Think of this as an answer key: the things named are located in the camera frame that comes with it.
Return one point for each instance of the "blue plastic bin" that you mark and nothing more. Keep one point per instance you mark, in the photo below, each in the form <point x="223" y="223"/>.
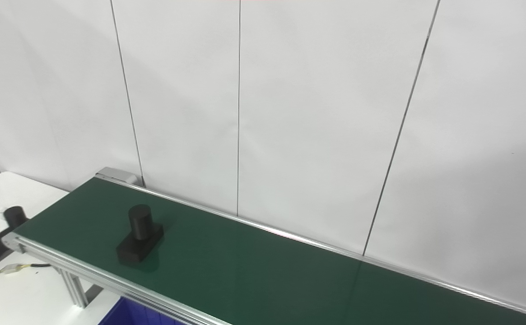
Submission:
<point x="132" y="313"/>

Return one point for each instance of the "green conveyor belt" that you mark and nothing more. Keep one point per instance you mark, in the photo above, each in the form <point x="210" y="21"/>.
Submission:
<point x="267" y="271"/>

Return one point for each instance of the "black cylinder part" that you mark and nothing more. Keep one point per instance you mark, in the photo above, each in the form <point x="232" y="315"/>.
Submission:
<point x="16" y="216"/>

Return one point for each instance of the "black cylinder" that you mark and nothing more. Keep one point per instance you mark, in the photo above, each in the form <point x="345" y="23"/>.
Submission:
<point x="138" y="230"/>

